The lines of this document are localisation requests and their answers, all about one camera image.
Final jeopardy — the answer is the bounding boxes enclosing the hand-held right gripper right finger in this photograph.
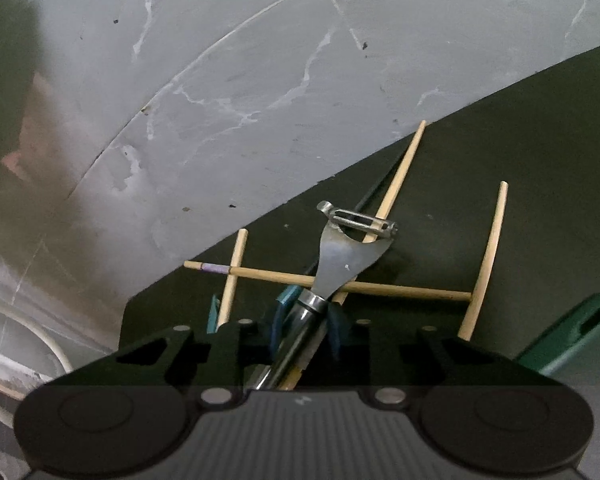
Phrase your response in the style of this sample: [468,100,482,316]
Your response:
[327,304,564,408]

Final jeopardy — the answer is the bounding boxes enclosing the white hose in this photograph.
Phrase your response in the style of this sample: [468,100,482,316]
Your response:
[0,302,73,428]

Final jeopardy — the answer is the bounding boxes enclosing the metal peeler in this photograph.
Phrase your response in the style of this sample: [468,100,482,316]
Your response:
[252,200,399,392]

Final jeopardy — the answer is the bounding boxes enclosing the green-handled scissors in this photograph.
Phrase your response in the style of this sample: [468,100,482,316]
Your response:
[517,291,600,377]

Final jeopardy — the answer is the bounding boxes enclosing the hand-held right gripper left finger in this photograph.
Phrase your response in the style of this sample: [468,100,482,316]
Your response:
[47,286,302,408]

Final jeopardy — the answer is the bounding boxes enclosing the purple-banded wooden chopstick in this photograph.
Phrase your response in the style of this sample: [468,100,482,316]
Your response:
[184,260,472,302]

